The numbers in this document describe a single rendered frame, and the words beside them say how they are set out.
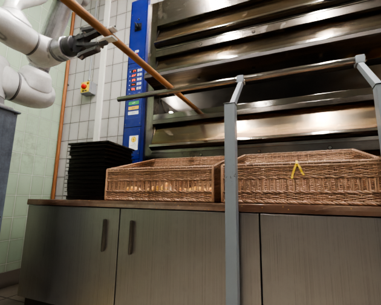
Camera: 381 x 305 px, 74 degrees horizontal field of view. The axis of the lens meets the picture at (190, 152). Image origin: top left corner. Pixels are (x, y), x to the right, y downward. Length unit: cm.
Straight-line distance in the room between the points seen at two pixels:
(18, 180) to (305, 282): 188
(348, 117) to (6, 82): 173
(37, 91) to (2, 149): 36
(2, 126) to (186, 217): 95
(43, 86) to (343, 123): 161
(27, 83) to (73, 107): 84
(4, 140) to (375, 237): 151
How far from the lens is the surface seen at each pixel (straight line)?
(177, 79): 175
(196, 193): 107
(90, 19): 100
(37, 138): 227
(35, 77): 159
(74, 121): 231
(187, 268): 105
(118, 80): 214
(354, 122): 156
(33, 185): 224
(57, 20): 166
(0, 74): 153
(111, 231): 122
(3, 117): 147
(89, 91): 220
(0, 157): 144
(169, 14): 218
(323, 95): 160
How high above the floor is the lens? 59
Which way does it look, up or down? 10 degrees up
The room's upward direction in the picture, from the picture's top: 1 degrees clockwise
